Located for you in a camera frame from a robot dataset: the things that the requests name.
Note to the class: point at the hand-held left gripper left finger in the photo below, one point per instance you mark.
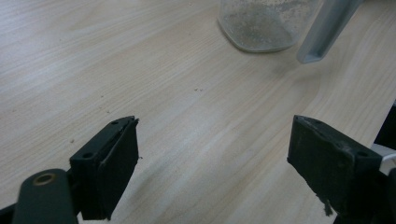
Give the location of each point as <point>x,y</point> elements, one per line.
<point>109,161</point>

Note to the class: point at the clear plastic jar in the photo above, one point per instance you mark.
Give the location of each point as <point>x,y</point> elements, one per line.
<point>261,25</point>

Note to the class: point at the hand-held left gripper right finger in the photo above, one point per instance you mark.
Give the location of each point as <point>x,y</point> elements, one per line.
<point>330,161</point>

